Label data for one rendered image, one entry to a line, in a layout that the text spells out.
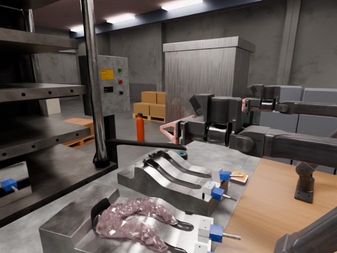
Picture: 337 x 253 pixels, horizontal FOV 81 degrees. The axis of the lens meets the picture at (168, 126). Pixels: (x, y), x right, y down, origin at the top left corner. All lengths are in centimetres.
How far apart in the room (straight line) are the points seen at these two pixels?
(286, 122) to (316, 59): 445
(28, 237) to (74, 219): 23
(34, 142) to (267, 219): 110
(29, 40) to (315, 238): 124
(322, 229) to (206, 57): 345
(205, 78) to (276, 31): 378
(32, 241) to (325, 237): 85
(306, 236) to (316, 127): 212
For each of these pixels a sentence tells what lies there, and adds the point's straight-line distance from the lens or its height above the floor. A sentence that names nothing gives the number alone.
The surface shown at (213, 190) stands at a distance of 85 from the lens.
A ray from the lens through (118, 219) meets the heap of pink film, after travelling 73.
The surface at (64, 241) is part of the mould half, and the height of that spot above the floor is 89.
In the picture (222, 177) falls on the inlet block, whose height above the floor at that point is 91.
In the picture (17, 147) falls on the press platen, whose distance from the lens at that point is 114.
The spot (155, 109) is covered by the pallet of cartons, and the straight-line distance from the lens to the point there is 572.
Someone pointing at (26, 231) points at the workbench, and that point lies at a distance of 97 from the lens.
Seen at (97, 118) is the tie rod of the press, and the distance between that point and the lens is 124.
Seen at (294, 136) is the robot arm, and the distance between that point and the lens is 49.
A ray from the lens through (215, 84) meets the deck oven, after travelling 371.
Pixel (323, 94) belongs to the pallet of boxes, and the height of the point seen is 115.
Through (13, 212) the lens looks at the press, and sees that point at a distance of 113.
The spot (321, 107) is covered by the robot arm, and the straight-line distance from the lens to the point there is 107.
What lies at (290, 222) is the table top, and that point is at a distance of 97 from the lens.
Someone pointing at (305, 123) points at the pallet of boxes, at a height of 83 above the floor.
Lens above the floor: 136
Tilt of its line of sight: 15 degrees down
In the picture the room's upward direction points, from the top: straight up
